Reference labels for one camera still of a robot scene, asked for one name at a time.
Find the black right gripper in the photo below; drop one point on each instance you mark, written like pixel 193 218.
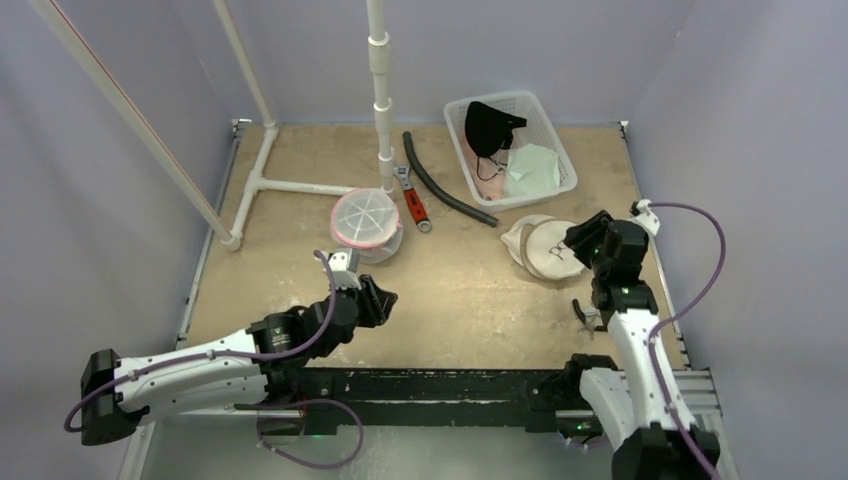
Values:
pixel 589 234

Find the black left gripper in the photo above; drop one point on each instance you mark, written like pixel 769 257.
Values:
pixel 376 302

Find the pink-rimmed mesh laundry bag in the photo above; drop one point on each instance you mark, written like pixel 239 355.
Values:
pixel 368 221

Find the pale green bra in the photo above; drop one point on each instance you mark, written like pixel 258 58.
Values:
pixel 530 170

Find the black bra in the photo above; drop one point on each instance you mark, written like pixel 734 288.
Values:
pixel 488 131

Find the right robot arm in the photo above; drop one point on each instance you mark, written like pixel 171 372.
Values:
pixel 643 413

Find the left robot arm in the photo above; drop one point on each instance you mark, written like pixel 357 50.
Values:
pixel 119 394

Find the pink bra in basket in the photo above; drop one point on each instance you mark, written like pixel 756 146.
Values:
pixel 487 175

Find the white plastic basket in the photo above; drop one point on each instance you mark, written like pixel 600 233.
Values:
pixel 538 131

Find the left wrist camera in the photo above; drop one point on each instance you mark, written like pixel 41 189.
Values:
pixel 343 265

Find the red-handled adjustable wrench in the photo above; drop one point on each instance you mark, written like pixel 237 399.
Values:
pixel 413 201

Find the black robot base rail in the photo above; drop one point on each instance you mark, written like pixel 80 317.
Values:
pixel 537 401

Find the white PVC pipe frame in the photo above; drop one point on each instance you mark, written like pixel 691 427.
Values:
pixel 231 237

